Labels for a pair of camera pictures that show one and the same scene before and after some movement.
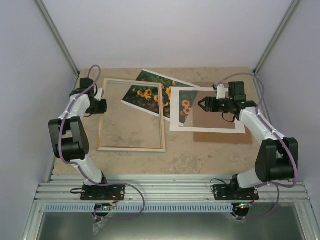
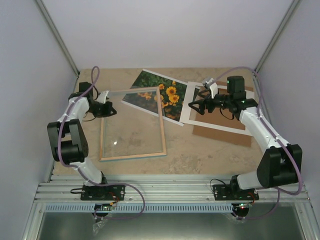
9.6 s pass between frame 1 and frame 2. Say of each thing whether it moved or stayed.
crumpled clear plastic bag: stayed
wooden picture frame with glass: moved
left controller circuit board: stayed
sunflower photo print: stayed
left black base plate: stayed
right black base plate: stayed
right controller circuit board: stayed
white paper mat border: moved
